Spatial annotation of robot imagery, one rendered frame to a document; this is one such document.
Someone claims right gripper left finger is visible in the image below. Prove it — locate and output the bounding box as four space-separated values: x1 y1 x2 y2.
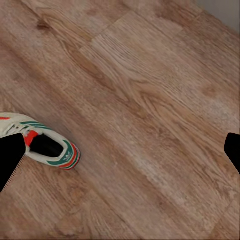
0 133 26 193

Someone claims gym shoe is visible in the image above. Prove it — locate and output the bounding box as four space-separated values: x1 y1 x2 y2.
0 112 81 170

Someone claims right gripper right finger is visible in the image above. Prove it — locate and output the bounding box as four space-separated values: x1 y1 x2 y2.
224 133 240 173

